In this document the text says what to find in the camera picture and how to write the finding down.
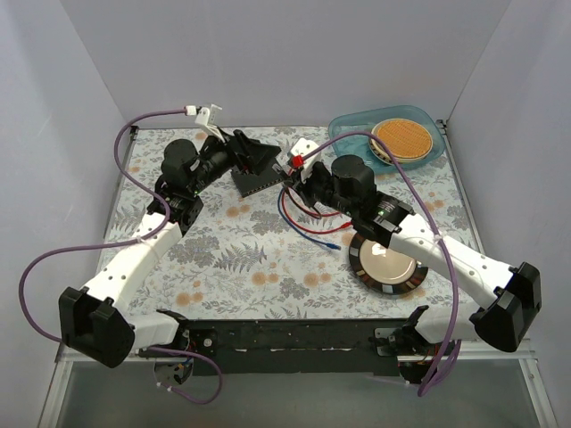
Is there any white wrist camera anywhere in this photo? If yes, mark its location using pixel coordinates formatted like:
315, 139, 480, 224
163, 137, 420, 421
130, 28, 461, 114
184, 103, 223, 141
288, 138, 321, 183

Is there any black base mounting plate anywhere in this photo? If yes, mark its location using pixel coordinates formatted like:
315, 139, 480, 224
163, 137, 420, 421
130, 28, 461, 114
164, 318, 438, 375

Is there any blue ethernet cable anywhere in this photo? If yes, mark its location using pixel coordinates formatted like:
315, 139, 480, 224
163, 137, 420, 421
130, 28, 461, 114
277, 188, 342, 251

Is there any red ethernet cable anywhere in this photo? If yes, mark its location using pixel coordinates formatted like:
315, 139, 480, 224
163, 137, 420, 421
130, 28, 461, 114
282, 186, 356, 236

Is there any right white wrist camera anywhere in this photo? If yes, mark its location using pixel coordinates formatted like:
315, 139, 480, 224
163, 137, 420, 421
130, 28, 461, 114
288, 138, 321, 183

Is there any orange woven round coaster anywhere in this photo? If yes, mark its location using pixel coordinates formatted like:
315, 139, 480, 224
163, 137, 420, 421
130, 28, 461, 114
372, 119, 434, 163

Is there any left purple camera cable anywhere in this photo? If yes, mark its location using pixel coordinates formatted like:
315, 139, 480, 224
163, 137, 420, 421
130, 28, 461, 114
18, 103, 223, 405

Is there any black network switch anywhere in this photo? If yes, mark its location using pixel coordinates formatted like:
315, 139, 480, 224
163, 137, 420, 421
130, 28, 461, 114
230, 167, 283, 198

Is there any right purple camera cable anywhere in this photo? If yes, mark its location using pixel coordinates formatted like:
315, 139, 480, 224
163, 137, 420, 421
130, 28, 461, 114
294, 131, 462, 398

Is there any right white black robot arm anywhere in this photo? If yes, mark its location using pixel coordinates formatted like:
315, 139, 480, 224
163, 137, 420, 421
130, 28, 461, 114
285, 155, 542, 355

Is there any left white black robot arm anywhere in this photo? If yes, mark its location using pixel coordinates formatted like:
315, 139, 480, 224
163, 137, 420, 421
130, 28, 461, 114
58, 130, 281, 368

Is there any aluminium frame rail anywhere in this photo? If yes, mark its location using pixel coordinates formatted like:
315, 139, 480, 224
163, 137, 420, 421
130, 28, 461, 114
62, 314, 536, 367

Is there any blue plastic container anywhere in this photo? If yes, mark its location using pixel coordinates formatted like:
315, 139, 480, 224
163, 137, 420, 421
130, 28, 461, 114
328, 105, 445, 174

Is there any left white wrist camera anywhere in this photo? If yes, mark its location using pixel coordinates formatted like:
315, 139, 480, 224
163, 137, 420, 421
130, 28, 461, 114
184, 103, 223, 141

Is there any dark rimmed beige plate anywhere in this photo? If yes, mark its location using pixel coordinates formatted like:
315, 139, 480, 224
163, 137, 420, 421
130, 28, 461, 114
348, 234, 428, 297

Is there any purple camera cable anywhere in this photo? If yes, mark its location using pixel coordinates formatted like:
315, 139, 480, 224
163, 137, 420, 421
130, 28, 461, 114
18, 103, 223, 405
294, 131, 462, 398

